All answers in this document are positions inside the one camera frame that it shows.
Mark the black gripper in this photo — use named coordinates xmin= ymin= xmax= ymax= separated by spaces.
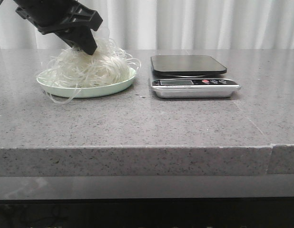
xmin=15 ymin=0 xmax=103 ymax=55

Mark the white vermicelli noodle bundle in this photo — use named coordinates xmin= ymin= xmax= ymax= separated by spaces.
xmin=36 ymin=27 xmax=141 ymax=104

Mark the white pleated curtain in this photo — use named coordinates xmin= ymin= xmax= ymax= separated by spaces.
xmin=0 ymin=0 xmax=294 ymax=50

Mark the pale green round plate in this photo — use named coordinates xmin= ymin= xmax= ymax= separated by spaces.
xmin=37 ymin=67 xmax=137 ymax=98

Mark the digital kitchen scale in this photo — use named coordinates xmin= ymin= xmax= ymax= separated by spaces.
xmin=150 ymin=55 xmax=241 ymax=98

